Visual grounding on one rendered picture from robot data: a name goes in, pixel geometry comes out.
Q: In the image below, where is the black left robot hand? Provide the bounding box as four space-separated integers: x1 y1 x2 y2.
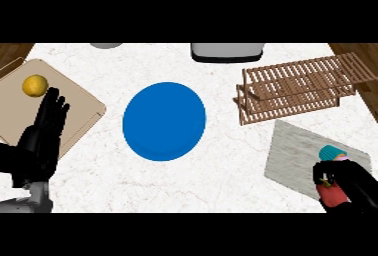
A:
0 87 71 189

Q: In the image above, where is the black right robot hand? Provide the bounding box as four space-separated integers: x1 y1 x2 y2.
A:
311 159 378 214

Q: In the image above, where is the red bell pepper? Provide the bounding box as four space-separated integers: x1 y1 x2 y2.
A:
314 178 351 209

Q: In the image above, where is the grey placemat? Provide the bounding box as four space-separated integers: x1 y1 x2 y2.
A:
263 119 373 202

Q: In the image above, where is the brown wooden tiered shelf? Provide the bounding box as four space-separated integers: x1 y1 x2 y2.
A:
232 51 378 127

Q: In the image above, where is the beige cutting board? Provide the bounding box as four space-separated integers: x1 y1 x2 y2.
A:
0 58 108 160

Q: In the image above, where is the teal and pink cupcake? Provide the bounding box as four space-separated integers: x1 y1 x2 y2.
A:
317 144 351 162

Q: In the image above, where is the yellow lemon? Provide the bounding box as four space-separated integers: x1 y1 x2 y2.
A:
20 74 50 98

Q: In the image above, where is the blue oval plate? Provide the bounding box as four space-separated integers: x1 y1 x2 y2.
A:
121 81 208 162

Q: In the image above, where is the grey round object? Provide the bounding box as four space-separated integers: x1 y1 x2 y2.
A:
88 43 124 50

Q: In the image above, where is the grey and black appliance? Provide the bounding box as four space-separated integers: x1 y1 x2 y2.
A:
189 43 266 64

